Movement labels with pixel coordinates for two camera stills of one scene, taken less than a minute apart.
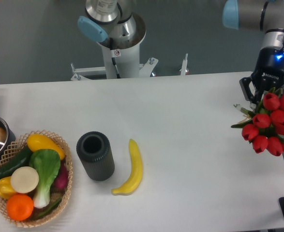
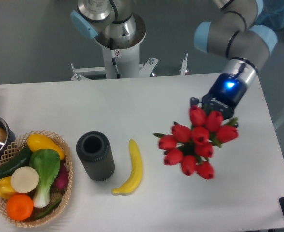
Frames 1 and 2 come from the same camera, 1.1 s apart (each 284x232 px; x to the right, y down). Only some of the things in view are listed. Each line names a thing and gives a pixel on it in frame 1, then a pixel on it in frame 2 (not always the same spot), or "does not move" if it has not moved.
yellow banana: (137, 171) does not move
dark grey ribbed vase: (93, 148) does not move
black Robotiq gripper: (273, 63) → (227, 91)
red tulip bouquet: (271, 125) → (190, 148)
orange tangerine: (20, 207) does not move
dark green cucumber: (22, 160) does not move
